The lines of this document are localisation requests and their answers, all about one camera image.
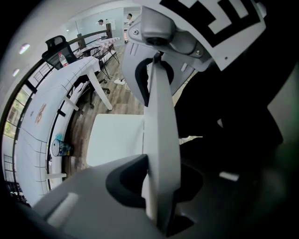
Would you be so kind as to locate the black mesh office chair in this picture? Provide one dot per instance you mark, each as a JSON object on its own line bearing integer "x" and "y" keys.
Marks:
{"x": 56, "y": 50}

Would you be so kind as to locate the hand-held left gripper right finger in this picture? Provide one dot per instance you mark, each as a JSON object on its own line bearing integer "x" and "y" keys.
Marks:
{"x": 222, "y": 205}

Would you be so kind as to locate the black metal window railing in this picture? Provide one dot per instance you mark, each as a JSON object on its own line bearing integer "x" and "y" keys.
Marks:
{"x": 14, "y": 177}

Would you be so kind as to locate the clear plastic cup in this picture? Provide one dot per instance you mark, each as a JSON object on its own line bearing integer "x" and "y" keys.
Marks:
{"x": 59, "y": 148}

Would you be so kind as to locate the clear bottle with red label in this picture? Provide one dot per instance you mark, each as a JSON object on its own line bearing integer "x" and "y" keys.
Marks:
{"x": 63, "y": 60}

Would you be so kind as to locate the white power strip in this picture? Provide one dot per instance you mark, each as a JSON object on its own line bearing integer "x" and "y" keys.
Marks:
{"x": 119, "y": 81}

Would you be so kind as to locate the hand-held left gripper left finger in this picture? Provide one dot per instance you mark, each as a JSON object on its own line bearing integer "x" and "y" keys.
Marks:
{"x": 93, "y": 191}

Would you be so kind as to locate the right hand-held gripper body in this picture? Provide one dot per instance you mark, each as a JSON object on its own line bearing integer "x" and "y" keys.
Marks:
{"x": 187, "y": 25}

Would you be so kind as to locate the table with patterned cloth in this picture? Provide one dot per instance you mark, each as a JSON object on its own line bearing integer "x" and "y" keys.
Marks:
{"x": 105, "y": 43}

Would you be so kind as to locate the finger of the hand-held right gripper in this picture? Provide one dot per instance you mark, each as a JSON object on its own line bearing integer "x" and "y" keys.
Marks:
{"x": 130, "y": 67}
{"x": 178, "y": 72}

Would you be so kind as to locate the white table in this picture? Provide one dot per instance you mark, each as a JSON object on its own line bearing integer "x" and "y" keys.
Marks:
{"x": 30, "y": 140}

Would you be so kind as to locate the ceiling light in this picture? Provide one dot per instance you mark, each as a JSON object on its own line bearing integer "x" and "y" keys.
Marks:
{"x": 24, "y": 48}
{"x": 16, "y": 72}

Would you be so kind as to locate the dark wooden railing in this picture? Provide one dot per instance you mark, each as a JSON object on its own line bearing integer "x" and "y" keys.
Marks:
{"x": 93, "y": 35}

